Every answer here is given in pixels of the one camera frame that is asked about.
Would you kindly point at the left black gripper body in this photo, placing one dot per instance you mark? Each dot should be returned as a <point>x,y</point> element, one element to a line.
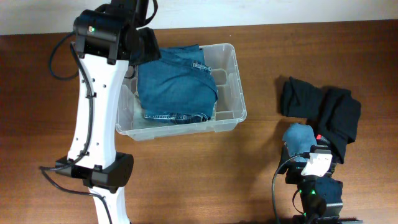
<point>148,47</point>

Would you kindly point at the clear plastic storage bin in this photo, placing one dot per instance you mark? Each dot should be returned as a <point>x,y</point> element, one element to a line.
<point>230,107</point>

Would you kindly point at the dark blue jeans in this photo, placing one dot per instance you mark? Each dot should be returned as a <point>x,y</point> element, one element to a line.
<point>178,88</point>

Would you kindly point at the light blue jeans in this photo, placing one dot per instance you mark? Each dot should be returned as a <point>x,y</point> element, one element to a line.
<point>142,119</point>

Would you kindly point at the small black folded garment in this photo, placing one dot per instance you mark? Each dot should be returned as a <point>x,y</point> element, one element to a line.
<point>300,99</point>

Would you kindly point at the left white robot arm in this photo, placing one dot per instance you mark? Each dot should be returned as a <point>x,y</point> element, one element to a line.
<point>108,41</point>

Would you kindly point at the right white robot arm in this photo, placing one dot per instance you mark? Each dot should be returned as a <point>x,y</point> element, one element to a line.
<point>320,194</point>

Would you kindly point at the large black garment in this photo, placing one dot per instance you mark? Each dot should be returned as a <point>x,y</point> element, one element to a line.
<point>338,123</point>

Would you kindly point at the blue folded cloth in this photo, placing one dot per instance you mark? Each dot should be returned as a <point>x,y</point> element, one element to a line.
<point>299,138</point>

